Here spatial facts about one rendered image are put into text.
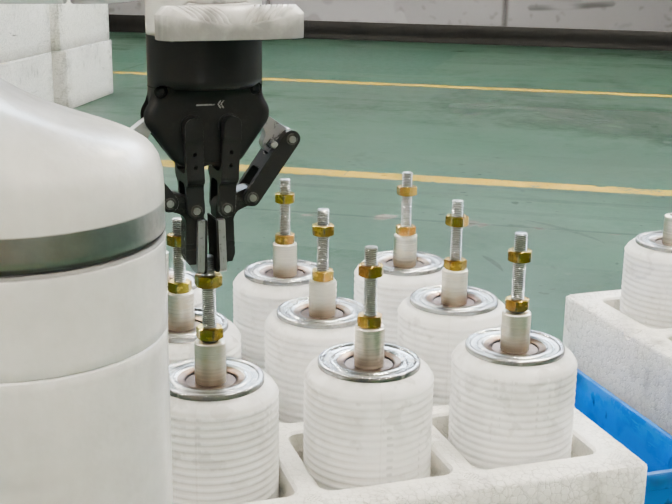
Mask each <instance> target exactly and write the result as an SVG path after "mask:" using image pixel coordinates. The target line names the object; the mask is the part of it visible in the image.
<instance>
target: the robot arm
mask: <svg viewBox="0 0 672 504"><path fill-rule="evenodd" d="M145 27H146V61H147V96H146V99H145V102H144V104H143V105H142V108H141V112H140V116H141V119H140V120H139V121H138V122H137V123H135V124H134V125H133V126H132V127H130V128H129V127H127V126H124V125H122V124H119V123H116V122H113V121H110V120H107V119H104V118H101V117H98V116H95V115H91V114H88V113H84V112H81V111H78V110H75V109H71V108H68V107H65V106H62V105H59V104H56V103H53V102H51V101H48V100H45V99H42V98H40V97H38V96H36V95H33V94H31V93H29V92H26V91H24V90H22V89H20V88H18V87H16V86H15V85H13V84H11V83H9V82H7V81H5V80H3V79H2V78H0V504H173V482H172V447H171V413H170V378H169V344H168V293H167V258H166V231H165V228H166V223H165V212H168V213H171V212H174V213H177V214H180V216H181V254H182V256H183V259H184V260H185V261H186V262H187V263H188V264H189V265H190V267H191V269H192V270H193V271H194V272H195V273H196V274H201V273H206V272H207V243H208V242H209V254H212V255H213V256H214V263H215V264H214V265H215V266H214V267H215V268H214V269H215V271H216V272H222V271H226V270H227V262H228V261H233V258H234V255H235V240H234V216H235V214H236V213H237V211H239V210H240V209H242V208H244V207H246V206H256V205H257V204H258V203H259V202H260V201H261V199H262V198H263V196H264V195H265V193H266V192H267V190H268V189H269V187H270V186H271V184H272V183H273V181H274V180H275V178H276V177H277V175H278V174H279V172H280V171H281V169H282V168H283V166H284V165H285V163H286V162H287V160H288V159H289V158H290V156H291V155H292V153H293V152H294V150H295V149H296V147H297V146H298V144H299V142H300V135H299V133H298V132H296V131H295V130H292V129H290V128H288V127H286V126H284V125H282V124H280V123H279V122H278V121H276V120H275V119H273V118H272V117H270V116H269V106H268V104H267V102H266V100H265V98H264V96H263V93H262V40H273V39H292V40H295V39H298V38H304V12H303V11H302V10H301V9H300V8H299V7H298V6H297V5H296V4H277V5H276V4H272V5H271V4H269V5H262V0H145ZM260 131H261V136H260V138H259V145H260V147H261V149H260V150H259V152H258V153H257V155H256V156H255V158H254V159H253V161H252V162H251V164H250V165H249V167H248V168H247V170H246V171H245V173H244V174H243V176H242V177H241V179H240V180H239V164H240V159H242V157H243V156H244V155H245V153H246V152H247V150H248V149H249V147H250V146H251V144H252V143H253V141H254V140H255V138H256V137H257V135H258V134H259V132H260ZM150 133H151V135H152V136H153V137H154V139H155V140H156V141H157V142H158V144H159V145H160V146H161V148H162V149H163V150H164V151H165V153H166V154H167V155H168V156H169V158H170V159H171V160H172V161H174V163H175V174H176V178H177V182H178V192H175V191H172V190H170V189H169V187H168V186H167V185H166V184H165V182H164V176H163V166H162V163H161V160H160V157H159V153H158V152H157V150H156V148H155V147H154V145H153V144H152V143H151V142H150V141H149V140H148V137H149V135H150ZM205 166H208V173H209V177H210V189H209V204H210V206H211V213H207V220H206V219H205V218H204V214H205V198H204V184H205V169H204V167H205ZM238 181H239V182H238Z"/></svg>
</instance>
